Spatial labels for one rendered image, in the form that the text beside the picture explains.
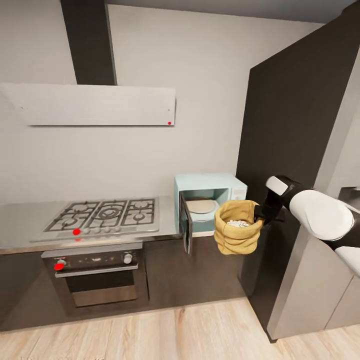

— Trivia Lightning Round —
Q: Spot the popcorn bag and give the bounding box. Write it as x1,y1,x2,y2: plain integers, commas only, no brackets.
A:
213,199,266,255

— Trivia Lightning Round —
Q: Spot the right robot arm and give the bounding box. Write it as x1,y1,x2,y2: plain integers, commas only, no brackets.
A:
254,174,360,279

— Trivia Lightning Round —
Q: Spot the microwave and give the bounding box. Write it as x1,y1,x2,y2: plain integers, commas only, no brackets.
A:
174,172,248,259

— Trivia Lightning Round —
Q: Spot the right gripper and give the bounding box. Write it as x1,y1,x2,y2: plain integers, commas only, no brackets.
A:
254,202,286,225

